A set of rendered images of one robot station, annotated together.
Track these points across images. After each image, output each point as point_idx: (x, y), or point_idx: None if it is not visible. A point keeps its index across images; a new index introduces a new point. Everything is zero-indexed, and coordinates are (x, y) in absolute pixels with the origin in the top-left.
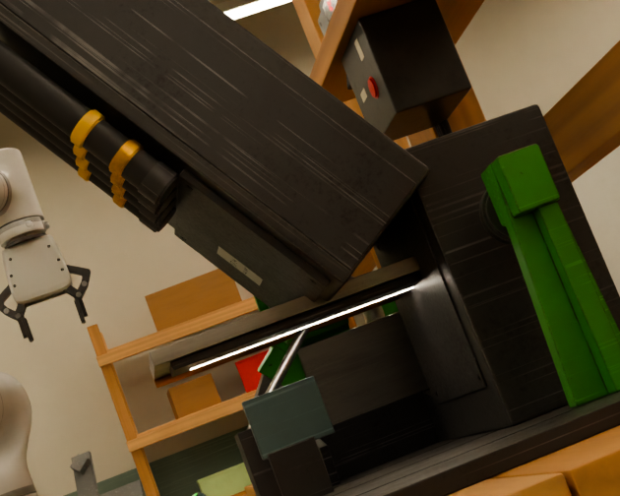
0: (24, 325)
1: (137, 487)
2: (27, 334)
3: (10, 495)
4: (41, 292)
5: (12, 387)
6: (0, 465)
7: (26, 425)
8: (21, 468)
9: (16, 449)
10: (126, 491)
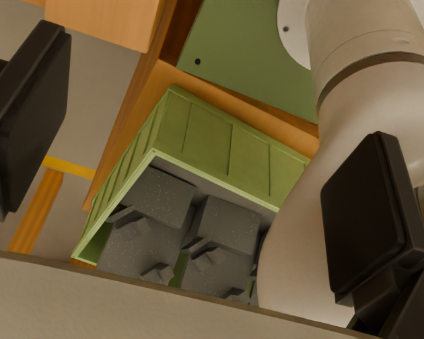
0: (415, 204)
1: (101, 267)
2: (401, 157)
3: (398, 56)
4: (238, 330)
5: (310, 274)
6: (403, 109)
7: (304, 187)
8: (357, 96)
9: (351, 138)
10: (113, 272)
